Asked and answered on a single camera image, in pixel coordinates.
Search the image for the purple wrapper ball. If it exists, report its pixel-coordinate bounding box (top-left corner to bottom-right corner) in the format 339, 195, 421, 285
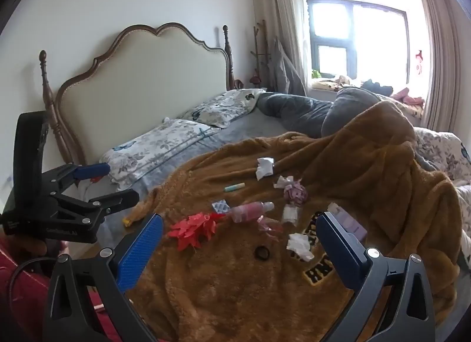
283, 184, 309, 205

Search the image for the brown fleece blanket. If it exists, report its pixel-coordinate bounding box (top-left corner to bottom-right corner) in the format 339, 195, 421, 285
123, 101, 465, 342

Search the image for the pink plastic bottle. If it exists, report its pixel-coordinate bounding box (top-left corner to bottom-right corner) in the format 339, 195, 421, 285
230, 201, 275, 223

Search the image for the dark red clothing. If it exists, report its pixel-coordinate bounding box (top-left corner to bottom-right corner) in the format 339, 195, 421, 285
84, 283, 124, 342

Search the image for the dark framed window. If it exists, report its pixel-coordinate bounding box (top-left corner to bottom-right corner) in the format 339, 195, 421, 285
306, 0, 412, 86

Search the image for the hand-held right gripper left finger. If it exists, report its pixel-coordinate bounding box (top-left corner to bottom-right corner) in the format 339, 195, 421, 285
43, 213, 164, 342

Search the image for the white serrated paper wrapper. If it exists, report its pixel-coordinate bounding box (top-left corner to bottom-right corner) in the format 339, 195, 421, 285
256, 157, 276, 181

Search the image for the person's left forearm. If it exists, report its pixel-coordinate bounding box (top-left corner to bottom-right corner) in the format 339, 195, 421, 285
0, 237, 54, 342

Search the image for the grey duvet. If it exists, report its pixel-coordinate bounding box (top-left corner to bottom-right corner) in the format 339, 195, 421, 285
257, 86, 391, 139

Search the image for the clear plastic packet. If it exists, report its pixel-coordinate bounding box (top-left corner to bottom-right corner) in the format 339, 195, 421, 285
281, 204, 304, 225

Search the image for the white desiccant packet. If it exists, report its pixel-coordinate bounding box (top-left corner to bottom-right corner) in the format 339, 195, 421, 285
211, 198, 231, 215

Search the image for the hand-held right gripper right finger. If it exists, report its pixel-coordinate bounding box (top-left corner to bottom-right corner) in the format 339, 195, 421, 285
316, 211, 437, 342

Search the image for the grey hanging garment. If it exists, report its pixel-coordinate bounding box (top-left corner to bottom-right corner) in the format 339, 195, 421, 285
267, 37, 308, 97

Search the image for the wooden coat rack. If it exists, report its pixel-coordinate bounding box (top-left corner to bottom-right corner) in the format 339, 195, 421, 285
250, 20, 273, 88

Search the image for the white crumpled tissue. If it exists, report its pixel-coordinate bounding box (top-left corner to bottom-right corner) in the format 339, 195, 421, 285
287, 232, 316, 262

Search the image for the beige curtain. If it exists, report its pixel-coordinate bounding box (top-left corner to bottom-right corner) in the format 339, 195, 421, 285
419, 0, 465, 133
250, 0, 314, 97

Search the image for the floral quilt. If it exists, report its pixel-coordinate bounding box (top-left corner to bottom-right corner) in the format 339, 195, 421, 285
412, 127, 471, 185

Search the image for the person's left hand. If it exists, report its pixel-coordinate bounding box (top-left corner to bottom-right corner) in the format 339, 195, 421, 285
3, 233, 69, 257

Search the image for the light blue bed sheet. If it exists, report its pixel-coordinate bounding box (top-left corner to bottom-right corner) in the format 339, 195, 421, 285
79, 109, 295, 247

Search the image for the pink clear wrapper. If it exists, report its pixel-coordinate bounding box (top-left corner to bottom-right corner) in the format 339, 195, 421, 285
258, 217, 284, 234

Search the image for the red paper flower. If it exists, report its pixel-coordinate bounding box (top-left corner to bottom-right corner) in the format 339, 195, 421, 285
167, 213, 225, 252

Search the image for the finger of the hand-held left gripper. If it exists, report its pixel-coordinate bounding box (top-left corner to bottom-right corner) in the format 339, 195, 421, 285
41, 163, 111, 196
54, 188, 141, 223

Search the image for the red white crumpled wrapper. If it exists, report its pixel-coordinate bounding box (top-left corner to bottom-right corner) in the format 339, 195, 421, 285
273, 175, 304, 191

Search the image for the purple cardboard box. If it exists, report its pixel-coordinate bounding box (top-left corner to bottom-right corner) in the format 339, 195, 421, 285
327, 202, 368, 242

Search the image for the cream upholstered wooden headboard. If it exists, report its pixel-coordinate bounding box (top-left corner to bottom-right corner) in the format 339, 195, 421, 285
39, 22, 243, 166

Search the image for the floral pillow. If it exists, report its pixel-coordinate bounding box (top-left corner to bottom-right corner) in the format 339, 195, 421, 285
99, 119, 221, 190
178, 88, 267, 129

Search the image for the black cable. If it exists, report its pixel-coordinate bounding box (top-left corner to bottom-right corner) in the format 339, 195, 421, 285
8, 257, 57, 293

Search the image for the pile of clothes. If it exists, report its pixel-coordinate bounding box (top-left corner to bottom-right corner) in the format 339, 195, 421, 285
313, 73, 424, 119

